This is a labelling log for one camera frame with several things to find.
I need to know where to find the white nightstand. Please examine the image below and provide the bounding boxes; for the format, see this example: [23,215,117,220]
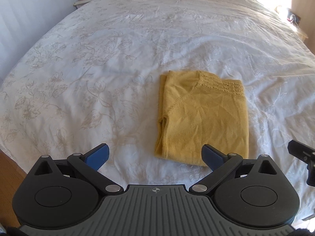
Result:
[73,0,93,9]

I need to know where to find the dark items on right nightstand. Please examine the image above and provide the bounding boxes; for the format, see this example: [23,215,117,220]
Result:
[287,9,301,26]

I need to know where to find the mustard yellow knit sweater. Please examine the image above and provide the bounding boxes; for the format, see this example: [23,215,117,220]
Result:
[154,71,249,166]

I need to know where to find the white embroidered bedspread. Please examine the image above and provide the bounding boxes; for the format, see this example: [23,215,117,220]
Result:
[1,0,314,219]

